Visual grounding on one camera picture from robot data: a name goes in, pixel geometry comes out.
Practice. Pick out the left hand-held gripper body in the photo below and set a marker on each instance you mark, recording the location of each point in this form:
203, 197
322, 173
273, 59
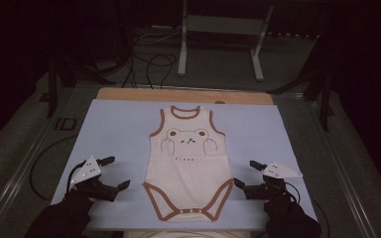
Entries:
87, 172

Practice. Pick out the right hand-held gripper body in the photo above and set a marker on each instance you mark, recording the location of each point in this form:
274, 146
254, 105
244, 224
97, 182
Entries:
276, 172

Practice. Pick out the cream baby bodysuit brown trim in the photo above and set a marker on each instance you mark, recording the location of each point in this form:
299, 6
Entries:
187, 172

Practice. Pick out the person's left hand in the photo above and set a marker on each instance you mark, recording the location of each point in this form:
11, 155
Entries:
81, 194

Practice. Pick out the person's right hand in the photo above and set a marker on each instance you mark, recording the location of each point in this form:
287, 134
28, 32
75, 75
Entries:
276, 200

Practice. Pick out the light blue table mat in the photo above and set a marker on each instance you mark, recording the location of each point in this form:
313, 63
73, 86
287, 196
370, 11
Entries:
119, 132

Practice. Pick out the black tripod stand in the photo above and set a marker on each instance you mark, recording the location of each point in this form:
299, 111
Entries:
320, 82
63, 76

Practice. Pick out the wooden table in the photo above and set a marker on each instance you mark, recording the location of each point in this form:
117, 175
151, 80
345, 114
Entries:
178, 95

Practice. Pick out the metal floor rail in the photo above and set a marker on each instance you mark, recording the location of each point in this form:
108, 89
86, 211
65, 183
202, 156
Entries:
340, 172
16, 172

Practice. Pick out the white metal stand frame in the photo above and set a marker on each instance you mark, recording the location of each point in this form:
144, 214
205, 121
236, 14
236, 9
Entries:
223, 24

